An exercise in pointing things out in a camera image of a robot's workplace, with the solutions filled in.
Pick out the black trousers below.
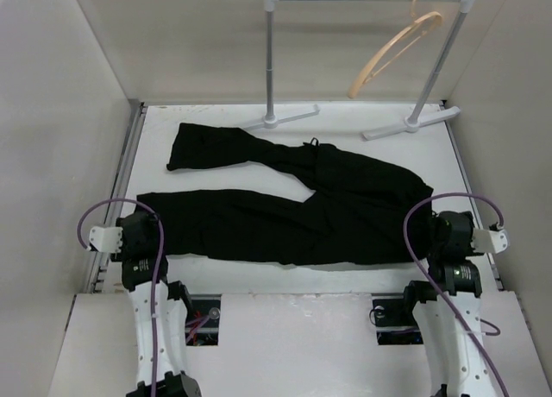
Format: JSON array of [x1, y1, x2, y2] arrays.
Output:
[[138, 123, 433, 266]]

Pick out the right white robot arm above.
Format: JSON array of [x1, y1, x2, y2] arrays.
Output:
[[399, 211, 507, 396]]

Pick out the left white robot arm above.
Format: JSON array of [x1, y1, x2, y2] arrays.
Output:
[[116, 211, 202, 396]]

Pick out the beige plastic hanger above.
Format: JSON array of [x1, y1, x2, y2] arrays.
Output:
[[347, 0, 443, 99]]

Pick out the white metal clothes rack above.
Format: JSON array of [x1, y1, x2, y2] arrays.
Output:
[[216, 0, 482, 142]]

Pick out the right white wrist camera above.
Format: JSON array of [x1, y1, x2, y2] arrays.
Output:
[[471, 228, 510, 255]]

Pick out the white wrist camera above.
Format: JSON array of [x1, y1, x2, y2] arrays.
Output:
[[88, 226, 123, 254], [471, 228, 510, 255]]

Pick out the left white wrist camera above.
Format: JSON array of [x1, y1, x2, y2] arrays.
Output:
[[88, 226, 123, 254]]

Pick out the aluminium side rail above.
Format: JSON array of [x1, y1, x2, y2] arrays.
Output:
[[85, 99, 147, 293]]

